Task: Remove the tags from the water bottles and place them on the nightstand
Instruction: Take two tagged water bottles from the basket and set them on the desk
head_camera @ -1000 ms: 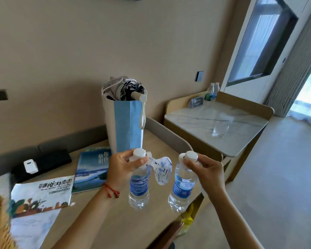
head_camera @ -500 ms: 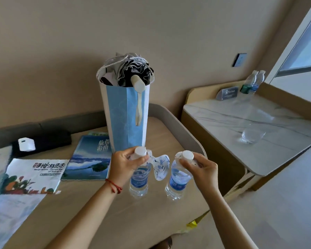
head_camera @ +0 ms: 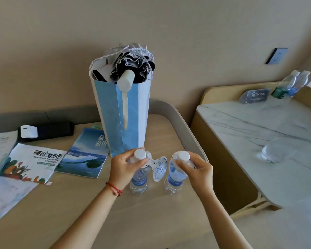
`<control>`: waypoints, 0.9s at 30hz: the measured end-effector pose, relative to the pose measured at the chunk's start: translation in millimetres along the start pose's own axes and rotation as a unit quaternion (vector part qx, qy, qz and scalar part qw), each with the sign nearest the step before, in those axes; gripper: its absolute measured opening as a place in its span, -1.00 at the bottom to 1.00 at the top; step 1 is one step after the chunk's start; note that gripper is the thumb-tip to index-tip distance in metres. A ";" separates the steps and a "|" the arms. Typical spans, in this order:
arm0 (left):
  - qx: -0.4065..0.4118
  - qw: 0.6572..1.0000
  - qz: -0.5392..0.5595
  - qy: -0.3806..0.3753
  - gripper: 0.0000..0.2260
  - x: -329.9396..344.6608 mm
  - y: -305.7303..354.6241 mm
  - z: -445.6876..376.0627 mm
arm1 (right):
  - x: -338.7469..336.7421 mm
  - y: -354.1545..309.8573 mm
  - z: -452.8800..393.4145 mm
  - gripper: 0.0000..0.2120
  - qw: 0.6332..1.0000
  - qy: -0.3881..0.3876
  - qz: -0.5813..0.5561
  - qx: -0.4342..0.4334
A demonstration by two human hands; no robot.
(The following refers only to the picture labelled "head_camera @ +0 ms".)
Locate person's left hand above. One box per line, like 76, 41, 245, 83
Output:
107, 147, 150, 192

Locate person's right hand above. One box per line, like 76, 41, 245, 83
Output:
174, 151, 214, 195

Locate clear plastic water bottle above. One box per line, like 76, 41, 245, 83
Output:
129, 148, 152, 195
164, 150, 195, 195

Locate person's right forearm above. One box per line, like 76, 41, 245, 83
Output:
197, 188, 253, 249

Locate person's left forearm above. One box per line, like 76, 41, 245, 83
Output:
50, 185, 120, 249

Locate bottles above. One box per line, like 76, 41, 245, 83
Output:
271, 70, 301, 100

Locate blue label plastic bottle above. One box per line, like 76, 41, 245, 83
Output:
286, 70, 311, 99

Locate blue landscape booklet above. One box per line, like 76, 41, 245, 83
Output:
54, 128, 110, 179

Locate blue paper gift bag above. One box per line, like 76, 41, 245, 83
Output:
89, 48, 156, 158

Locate light wooden table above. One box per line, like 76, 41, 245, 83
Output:
0, 114, 210, 249

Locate grey padded table surround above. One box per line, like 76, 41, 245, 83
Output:
0, 100, 209, 164

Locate black power strip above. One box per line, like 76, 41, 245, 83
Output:
17, 121, 75, 143

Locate clear drinking glass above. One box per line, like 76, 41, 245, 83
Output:
261, 137, 297, 164

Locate illustrated map leaflet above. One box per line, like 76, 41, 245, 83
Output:
0, 143, 67, 229

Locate black white folded umbrella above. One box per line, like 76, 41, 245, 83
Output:
92, 43, 156, 130

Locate clear acrylic sign stand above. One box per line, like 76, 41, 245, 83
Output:
238, 88, 271, 105

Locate white plug charger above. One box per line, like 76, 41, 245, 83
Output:
20, 124, 39, 139

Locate white card blue border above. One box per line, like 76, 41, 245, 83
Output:
0, 131, 18, 187

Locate red string bracelet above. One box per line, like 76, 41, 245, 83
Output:
105, 181, 123, 197

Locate dark wall socket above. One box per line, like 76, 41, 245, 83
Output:
265, 47, 289, 65

